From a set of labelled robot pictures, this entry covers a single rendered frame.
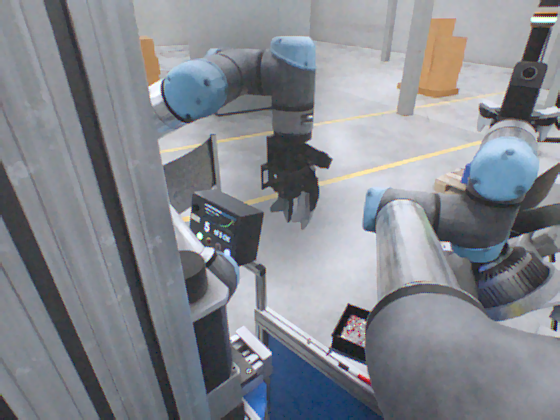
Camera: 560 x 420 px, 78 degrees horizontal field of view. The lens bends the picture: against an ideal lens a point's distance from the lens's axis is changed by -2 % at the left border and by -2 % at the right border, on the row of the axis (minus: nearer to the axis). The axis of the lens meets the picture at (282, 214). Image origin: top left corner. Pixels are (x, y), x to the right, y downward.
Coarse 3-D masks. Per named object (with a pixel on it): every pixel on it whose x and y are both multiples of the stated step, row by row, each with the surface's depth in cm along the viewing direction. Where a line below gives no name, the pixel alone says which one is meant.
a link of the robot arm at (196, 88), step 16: (192, 64) 46; (208, 64) 48; (224, 64) 51; (160, 80) 52; (176, 80) 46; (192, 80) 45; (208, 80) 46; (224, 80) 49; (240, 80) 54; (160, 96) 50; (176, 96) 47; (192, 96) 47; (208, 96) 46; (224, 96) 49; (160, 112) 51; (176, 112) 49; (192, 112) 48; (208, 112) 48; (160, 128) 54; (176, 128) 55
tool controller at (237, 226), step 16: (208, 192) 127; (192, 208) 125; (208, 208) 120; (224, 208) 115; (240, 208) 117; (256, 208) 120; (192, 224) 128; (224, 224) 116; (240, 224) 112; (256, 224) 118; (224, 240) 117; (240, 240) 114; (256, 240) 121; (240, 256) 117; (256, 256) 124
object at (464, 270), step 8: (448, 256) 104; (456, 256) 104; (456, 264) 100; (464, 264) 100; (472, 264) 100; (480, 264) 101; (456, 272) 97; (464, 272) 97; (472, 272) 97; (464, 280) 93; (472, 280) 93; (464, 288) 90; (472, 288) 90
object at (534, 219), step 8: (536, 208) 80; (544, 208) 82; (552, 208) 84; (520, 216) 91; (528, 216) 91; (536, 216) 90; (544, 216) 90; (552, 216) 90; (520, 224) 97; (528, 224) 96; (536, 224) 95; (544, 224) 95; (552, 224) 94; (520, 232) 101; (528, 232) 100
